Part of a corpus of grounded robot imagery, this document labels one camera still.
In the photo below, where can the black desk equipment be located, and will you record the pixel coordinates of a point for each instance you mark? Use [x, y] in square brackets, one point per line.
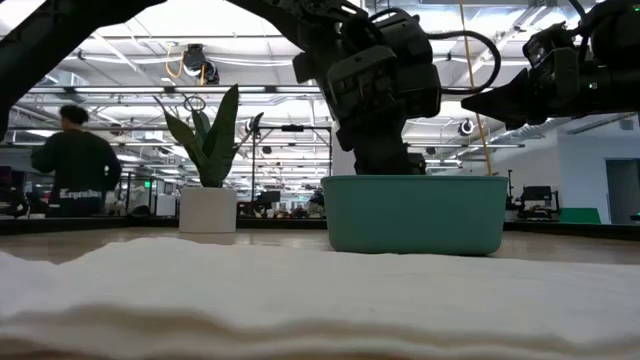
[537, 197]

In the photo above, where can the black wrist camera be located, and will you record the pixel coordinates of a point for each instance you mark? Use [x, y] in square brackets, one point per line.
[402, 35]
[542, 45]

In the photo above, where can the white pillar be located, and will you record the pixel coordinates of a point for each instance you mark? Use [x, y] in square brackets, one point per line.
[342, 160]

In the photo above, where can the person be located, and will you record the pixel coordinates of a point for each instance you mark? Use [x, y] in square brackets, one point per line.
[77, 165]

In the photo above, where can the green plastic tupperware container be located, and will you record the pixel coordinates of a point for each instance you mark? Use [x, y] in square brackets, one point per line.
[415, 215]

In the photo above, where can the green board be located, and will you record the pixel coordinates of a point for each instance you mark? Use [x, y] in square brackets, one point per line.
[580, 216]

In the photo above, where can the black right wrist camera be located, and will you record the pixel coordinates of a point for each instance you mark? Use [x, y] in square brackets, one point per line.
[542, 45]

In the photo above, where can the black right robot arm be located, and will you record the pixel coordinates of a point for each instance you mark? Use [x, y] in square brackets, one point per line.
[620, 30]

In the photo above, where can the black metal frame rig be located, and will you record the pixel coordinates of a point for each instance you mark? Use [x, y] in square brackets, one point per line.
[253, 165]

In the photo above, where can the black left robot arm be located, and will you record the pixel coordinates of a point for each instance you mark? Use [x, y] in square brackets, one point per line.
[50, 35]

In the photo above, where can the white plant pot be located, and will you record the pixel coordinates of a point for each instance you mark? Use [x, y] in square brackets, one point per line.
[207, 210]

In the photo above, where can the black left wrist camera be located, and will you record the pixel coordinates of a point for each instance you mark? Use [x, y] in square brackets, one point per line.
[402, 35]

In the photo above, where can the white folded cloth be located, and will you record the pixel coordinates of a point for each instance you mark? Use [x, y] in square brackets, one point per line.
[320, 300]

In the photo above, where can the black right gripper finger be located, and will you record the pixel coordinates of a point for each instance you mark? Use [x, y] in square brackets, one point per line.
[505, 102]

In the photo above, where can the silver ventilation duct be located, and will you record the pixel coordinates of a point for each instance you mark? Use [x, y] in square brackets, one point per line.
[550, 131]

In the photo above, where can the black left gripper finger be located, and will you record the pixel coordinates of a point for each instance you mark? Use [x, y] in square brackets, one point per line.
[367, 162]
[397, 160]

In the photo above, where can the green snake plant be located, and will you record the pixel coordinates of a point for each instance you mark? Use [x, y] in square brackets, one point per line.
[217, 145]

